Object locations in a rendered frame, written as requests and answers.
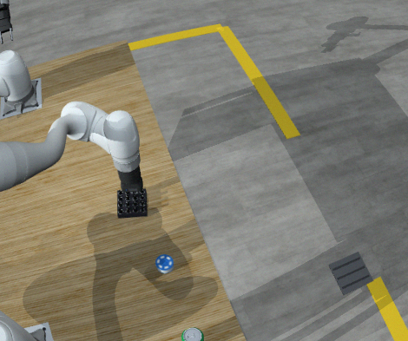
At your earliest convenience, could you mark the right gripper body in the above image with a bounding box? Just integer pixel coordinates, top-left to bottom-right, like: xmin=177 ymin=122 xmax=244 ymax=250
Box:
xmin=112 ymin=152 xmax=143 ymax=193

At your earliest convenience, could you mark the black knob box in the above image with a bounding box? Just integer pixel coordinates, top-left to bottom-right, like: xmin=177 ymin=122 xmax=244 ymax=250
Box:
xmin=117 ymin=188 xmax=148 ymax=219

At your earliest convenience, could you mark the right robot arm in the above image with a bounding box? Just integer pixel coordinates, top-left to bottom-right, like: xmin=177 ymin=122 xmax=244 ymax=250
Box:
xmin=0 ymin=102 xmax=140 ymax=341

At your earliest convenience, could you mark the green drink can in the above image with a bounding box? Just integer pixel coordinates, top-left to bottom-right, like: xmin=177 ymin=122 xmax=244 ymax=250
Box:
xmin=181 ymin=327 xmax=204 ymax=341

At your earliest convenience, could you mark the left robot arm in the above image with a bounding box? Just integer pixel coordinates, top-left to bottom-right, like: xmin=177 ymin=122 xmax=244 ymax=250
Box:
xmin=0 ymin=50 xmax=38 ymax=115

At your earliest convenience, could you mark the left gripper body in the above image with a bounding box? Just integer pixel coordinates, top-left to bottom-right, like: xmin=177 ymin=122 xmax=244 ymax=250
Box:
xmin=0 ymin=0 xmax=12 ymax=34

